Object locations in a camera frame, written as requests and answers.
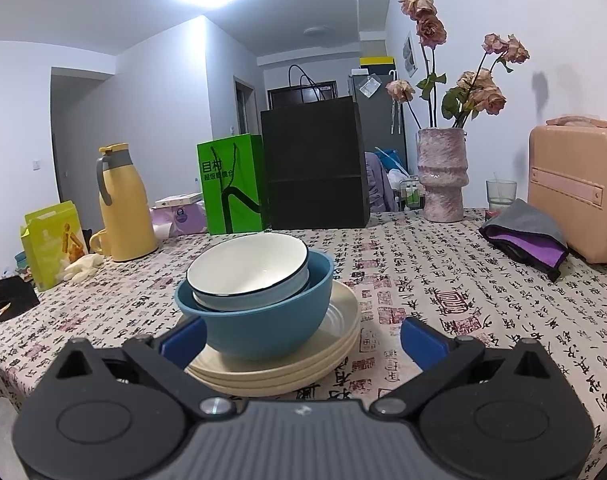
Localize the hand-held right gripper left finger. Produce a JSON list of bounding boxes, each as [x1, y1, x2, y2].
[[48, 316, 238, 419]]

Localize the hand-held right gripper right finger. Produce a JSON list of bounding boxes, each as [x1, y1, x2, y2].
[[369, 316, 563, 419]]

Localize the blue bowl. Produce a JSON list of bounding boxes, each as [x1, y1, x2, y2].
[[174, 250, 335, 361]]

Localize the cream plate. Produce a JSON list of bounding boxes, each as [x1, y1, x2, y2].
[[186, 332, 360, 386], [188, 280, 361, 373], [196, 345, 357, 397]]

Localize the white bowl with black rim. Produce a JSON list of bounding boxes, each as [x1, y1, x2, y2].
[[192, 260, 311, 312]]

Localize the white plate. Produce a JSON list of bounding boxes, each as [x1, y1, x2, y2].
[[186, 232, 310, 297]]

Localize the calligraphy printed tablecloth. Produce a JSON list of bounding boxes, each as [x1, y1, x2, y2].
[[0, 207, 607, 480]]

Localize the purple tissue pack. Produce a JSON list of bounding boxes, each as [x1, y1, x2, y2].
[[150, 200, 208, 238]]

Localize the white rubber gloves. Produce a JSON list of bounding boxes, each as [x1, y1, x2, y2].
[[64, 253, 105, 282]]

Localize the yellow mug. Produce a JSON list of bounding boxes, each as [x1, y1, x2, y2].
[[88, 229, 113, 257]]

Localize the flat white box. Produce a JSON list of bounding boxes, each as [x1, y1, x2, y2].
[[155, 191, 204, 208]]

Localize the yellow thermos jug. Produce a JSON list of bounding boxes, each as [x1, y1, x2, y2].
[[96, 143, 159, 262]]

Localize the clear plastic organizer box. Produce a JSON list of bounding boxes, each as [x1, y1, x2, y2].
[[398, 175, 427, 211]]

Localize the grey and purple cloth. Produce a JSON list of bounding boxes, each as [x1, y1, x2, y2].
[[479, 198, 569, 282]]

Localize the pink textured vase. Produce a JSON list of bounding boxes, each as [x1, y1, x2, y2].
[[416, 127, 470, 223]]

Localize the yellow-green snack box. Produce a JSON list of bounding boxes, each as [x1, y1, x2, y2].
[[20, 201, 89, 292]]

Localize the purple jacket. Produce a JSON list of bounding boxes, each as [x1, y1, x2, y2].
[[366, 152, 399, 213]]

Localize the clear drinking glass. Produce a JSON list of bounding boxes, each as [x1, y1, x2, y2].
[[486, 180, 518, 210]]

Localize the green paper bag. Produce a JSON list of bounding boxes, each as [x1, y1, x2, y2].
[[197, 133, 270, 236]]

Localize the blue plastic bag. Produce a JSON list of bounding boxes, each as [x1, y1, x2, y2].
[[375, 146, 399, 171]]

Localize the pink hard suitcase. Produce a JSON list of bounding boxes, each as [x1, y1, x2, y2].
[[527, 116, 607, 266]]

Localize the black paper bag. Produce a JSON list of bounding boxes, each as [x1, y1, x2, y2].
[[260, 65, 371, 231]]

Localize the grey refrigerator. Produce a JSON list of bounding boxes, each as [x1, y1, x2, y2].
[[347, 67, 409, 161]]

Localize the grey room door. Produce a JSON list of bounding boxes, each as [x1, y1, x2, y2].
[[234, 76, 257, 136]]

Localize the dried pink roses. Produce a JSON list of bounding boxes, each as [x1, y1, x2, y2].
[[386, 0, 531, 130]]

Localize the dark entrance door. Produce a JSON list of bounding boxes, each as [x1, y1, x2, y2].
[[267, 80, 338, 108]]

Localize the yellow and black box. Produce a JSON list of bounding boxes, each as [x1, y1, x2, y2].
[[359, 55, 397, 71]]

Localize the framed wall picture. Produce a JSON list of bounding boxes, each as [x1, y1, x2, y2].
[[402, 30, 418, 78]]

